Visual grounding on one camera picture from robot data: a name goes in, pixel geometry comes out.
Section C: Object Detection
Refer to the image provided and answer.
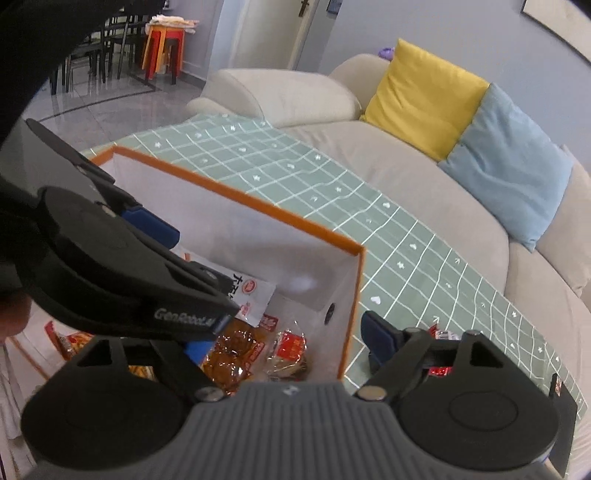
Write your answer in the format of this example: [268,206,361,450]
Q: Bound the beige sofa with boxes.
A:
[185,53,591,398]

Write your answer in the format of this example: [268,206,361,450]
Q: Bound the person's left hand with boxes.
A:
[0,294,31,345]

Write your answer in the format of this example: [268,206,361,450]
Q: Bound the stacked red orange stools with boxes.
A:
[142,23,186,86]

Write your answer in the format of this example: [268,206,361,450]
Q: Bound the white door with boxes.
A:
[295,0,325,56]

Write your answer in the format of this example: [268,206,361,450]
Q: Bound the white snack packet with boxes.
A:
[182,251,278,326]

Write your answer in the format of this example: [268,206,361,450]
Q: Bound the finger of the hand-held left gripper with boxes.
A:
[25,117,181,248]
[154,247,237,315]

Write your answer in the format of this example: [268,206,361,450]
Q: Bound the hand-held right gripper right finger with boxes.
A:
[353,311,527,402]

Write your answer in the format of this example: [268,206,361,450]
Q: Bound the orange striped snack bag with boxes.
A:
[44,320,160,381]

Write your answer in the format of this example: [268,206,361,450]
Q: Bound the orange cardboard box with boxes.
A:
[90,145,367,384]

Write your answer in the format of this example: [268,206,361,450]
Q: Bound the framed wall picture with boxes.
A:
[521,0,591,49]

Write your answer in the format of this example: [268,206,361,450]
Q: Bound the black dining chair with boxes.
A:
[62,41,105,84]
[104,16,148,77]

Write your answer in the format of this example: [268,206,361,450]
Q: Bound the light blue cushion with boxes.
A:
[436,83,574,252]

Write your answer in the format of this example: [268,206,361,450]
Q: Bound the pale cloth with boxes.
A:
[147,14,197,34]

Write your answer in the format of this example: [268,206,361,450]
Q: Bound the green checked tablecloth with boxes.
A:
[81,113,580,476]

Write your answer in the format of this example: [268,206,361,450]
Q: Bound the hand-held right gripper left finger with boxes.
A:
[58,339,227,403]

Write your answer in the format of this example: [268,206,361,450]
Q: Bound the black notebook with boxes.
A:
[549,374,579,480]

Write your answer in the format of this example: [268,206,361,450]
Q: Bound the yellow cushion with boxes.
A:
[360,38,490,162]

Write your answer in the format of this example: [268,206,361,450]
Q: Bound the beige cushion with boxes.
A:
[536,144,591,298]

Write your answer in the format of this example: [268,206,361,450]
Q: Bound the red label clear snack packet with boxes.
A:
[268,329,311,381]

